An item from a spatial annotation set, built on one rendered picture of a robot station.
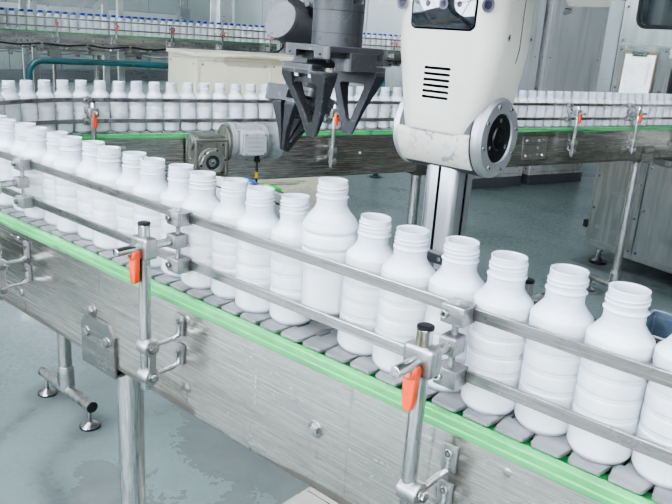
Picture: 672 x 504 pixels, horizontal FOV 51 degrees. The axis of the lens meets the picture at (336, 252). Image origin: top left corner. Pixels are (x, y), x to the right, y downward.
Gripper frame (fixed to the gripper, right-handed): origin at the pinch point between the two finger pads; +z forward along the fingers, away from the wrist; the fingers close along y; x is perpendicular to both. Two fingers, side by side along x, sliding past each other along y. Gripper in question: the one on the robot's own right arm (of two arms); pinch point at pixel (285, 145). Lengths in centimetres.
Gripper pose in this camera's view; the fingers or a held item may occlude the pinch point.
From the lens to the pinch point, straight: 117.8
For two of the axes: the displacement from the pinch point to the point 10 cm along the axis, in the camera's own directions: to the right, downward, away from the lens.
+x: 5.9, 1.6, 7.9
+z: -2.8, 9.6, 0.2
